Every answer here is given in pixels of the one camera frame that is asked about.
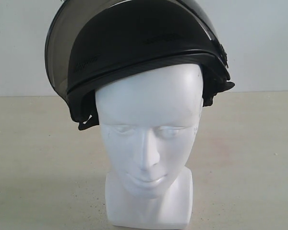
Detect white mannequin head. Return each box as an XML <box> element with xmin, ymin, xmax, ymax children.
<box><xmin>96</xmin><ymin>64</ymin><xmax>203</xmax><ymax>230</ymax></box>

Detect black helmet with visor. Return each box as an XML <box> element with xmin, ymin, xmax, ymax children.
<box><xmin>44</xmin><ymin>0</ymin><xmax>235</xmax><ymax>131</ymax></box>

